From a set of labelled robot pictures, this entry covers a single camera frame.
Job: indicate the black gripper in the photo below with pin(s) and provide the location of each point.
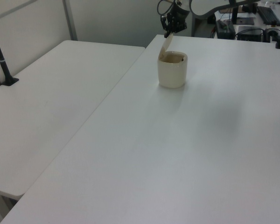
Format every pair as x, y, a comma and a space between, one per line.
177, 18

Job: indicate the cream flip-lid trash bin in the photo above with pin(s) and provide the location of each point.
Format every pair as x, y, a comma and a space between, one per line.
172, 74

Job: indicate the black and green device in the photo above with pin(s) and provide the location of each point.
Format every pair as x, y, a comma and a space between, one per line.
225, 29

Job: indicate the black monitor stand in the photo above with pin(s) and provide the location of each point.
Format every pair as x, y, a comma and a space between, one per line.
235, 15

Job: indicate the black flat pad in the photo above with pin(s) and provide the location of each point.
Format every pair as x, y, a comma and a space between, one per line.
245, 21

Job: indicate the black box device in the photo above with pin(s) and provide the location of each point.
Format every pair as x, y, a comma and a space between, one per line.
249, 33

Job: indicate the black keyboard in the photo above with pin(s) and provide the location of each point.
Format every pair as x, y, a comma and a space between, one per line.
269, 15

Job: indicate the grey metal partition post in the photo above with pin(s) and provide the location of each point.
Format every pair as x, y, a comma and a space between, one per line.
70, 21

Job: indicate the black camera stand pole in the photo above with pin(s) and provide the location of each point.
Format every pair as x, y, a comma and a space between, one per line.
0, 58

